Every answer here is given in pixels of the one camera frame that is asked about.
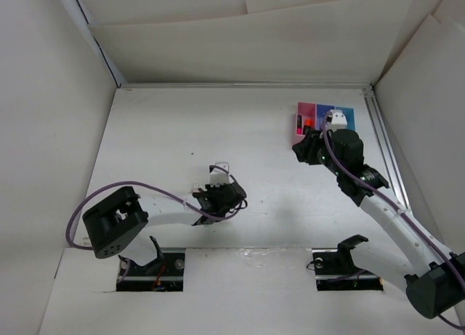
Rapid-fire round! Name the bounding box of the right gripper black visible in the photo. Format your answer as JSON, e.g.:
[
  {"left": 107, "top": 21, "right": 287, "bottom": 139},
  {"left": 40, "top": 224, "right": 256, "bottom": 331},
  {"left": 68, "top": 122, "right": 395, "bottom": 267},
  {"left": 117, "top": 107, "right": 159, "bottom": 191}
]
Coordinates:
[{"left": 291, "top": 129, "right": 344, "bottom": 177}]

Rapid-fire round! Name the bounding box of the orange highlighter black body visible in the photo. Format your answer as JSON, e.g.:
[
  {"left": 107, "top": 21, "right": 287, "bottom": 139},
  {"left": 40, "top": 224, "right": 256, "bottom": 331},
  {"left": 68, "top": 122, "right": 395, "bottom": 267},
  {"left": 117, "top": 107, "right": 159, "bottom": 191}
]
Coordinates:
[{"left": 302, "top": 119, "right": 313, "bottom": 135}]

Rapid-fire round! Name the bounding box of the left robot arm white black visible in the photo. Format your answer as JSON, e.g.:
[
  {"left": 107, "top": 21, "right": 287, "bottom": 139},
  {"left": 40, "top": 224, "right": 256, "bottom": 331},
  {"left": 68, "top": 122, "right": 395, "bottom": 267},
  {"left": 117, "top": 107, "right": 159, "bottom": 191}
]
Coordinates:
[{"left": 82, "top": 182, "right": 247, "bottom": 275}]

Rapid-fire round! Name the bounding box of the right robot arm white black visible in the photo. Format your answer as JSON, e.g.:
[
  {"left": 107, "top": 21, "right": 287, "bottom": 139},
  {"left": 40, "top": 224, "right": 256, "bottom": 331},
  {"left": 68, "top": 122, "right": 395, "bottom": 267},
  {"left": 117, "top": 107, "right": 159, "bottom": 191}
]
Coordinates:
[{"left": 292, "top": 129, "right": 464, "bottom": 319}]

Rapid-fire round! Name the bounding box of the light blue container box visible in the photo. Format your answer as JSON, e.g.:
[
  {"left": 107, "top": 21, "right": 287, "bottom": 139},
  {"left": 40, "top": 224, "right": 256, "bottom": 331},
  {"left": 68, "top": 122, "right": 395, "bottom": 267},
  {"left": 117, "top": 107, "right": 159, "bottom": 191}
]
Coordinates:
[{"left": 336, "top": 106, "right": 355, "bottom": 131}]

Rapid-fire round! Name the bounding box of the dark blue container box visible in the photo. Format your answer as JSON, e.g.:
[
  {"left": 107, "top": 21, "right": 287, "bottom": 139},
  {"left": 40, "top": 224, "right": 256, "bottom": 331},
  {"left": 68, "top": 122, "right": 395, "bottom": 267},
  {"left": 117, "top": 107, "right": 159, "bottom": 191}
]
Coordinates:
[{"left": 315, "top": 104, "right": 336, "bottom": 130}]

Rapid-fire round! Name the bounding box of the pink container box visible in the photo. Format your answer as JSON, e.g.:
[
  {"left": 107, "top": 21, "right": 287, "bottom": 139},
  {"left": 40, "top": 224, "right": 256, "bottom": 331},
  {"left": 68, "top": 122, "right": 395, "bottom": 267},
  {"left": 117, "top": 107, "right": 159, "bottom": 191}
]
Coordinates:
[{"left": 292, "top": 102, "right": 316, "bottom": 145}]

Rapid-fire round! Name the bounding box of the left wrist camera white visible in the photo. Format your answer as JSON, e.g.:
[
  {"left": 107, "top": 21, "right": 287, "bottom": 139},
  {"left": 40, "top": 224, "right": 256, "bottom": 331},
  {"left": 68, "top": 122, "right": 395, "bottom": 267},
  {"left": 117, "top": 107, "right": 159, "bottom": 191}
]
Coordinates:
[{"left": 209, "top": 162, "right": 230, "bottom": 187}]

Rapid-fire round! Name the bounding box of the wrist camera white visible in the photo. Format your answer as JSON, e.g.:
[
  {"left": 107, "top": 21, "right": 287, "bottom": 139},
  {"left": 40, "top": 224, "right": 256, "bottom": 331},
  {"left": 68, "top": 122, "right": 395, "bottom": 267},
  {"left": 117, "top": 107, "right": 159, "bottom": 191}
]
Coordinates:
[
  {"left": 209, "top": 162, "right": 230, "bottom": 187},
  {"left": 324, "top": 109, "right": 347, "bottom": 131}
]

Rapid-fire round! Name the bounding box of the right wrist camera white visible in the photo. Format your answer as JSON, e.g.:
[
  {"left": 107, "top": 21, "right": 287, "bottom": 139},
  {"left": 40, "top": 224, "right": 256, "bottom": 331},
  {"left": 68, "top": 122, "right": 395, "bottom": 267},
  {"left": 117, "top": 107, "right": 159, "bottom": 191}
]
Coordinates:
[{"left": 324, "top": 109, "right": 347, "bottom": 131}]

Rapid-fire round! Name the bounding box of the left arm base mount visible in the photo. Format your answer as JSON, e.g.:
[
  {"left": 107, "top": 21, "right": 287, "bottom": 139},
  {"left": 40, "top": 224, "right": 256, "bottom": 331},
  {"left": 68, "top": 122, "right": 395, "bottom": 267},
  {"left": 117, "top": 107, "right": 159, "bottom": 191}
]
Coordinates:
[{"left": 116, "top": 236, "right": 186, "bottom": 292}]

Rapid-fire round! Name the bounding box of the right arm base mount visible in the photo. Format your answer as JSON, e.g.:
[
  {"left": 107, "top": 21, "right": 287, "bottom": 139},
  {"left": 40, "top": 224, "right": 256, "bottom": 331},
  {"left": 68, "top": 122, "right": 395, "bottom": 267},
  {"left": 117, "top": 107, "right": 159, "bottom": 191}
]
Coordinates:
[{"left": 306, "top": 235, "right": 384, "bottom": 291}]

